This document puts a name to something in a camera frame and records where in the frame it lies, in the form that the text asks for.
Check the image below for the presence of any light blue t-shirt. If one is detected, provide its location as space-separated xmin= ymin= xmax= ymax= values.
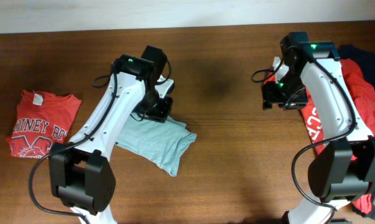
xmin=115 ymin=116 xmax=197 ymax=177

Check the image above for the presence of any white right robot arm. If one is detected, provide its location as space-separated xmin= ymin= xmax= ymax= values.
xmin=262 ymin=40 xmax=375 ymax=223

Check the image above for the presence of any folded red printed t-shirt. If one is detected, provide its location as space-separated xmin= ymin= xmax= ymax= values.
xmin=7 ymin=90 xmax=82 ymax=159

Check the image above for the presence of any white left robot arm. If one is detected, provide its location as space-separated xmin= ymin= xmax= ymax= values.
xmin=49 ymin=53 xmax=174 ymax=223

